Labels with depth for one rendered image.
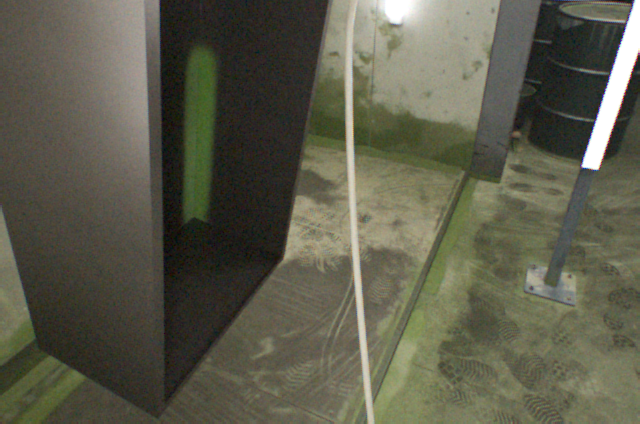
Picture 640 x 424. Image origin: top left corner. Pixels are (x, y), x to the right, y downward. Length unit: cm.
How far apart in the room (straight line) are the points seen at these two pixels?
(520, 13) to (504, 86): 38
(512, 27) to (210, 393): 215
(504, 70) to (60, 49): 231
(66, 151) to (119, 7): 28
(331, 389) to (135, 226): 110
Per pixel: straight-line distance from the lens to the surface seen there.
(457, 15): 271
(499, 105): 279
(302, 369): 178
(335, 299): 200
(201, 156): 151
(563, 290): 232
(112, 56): 67
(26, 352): 198
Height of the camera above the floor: 146
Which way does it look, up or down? 31 degrees down
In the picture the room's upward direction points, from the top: straight up
